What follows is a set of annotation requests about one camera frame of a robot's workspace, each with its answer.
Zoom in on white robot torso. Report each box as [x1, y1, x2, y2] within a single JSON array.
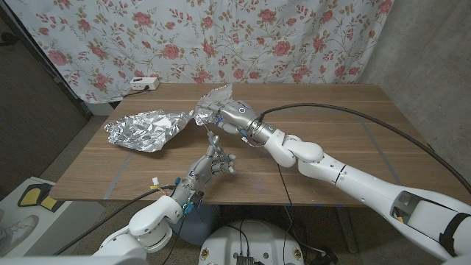
[[198, 219, 305, 265]]

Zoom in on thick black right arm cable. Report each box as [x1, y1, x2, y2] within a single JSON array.
[[256, 102, 471, 195]]

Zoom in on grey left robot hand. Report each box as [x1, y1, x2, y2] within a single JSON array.
[[175, 134, 237, 200]]

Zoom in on grey orange handled scissors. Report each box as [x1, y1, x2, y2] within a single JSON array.
[[197, 116, 226, 158]]

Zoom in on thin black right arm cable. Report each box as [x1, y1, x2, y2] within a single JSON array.
[[275, 163, 294, 265]]

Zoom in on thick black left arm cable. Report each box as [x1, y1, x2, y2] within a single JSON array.
[[52, 185, 177, 256]]

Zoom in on black power strip cord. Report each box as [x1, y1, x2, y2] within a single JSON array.
[[121, 86, 150, 99]]

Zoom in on white floor sheet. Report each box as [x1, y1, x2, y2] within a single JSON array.
[[0, 176, 106, 257]]

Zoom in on grey blue bin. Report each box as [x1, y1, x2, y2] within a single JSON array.
[[171, 203, 222, 247]]

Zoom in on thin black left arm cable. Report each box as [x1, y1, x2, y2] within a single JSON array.
[[160, 211, 189, 265]]

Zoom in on white power strip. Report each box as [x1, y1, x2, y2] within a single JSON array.
[[129, 77, 160, 91]]

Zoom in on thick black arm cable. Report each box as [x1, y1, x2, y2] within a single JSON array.
[[52, 185, 177, 256], [256, 102, 471, 195]]

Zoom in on white shoe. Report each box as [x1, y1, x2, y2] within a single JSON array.
[[0, 214, 40, 255]]

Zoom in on grey table leg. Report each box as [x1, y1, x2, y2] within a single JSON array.
[[334, 206, 360, 254]]

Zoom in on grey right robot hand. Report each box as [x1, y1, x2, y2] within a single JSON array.
[[205, 99, 276, 146]]

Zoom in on aluminum foil sheet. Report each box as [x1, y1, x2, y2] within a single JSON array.
[[105, 83, 235, 154]]

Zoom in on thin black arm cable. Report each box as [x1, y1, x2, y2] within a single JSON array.
[[275, 163, 294, 265], [160, 211, 189, 265]]

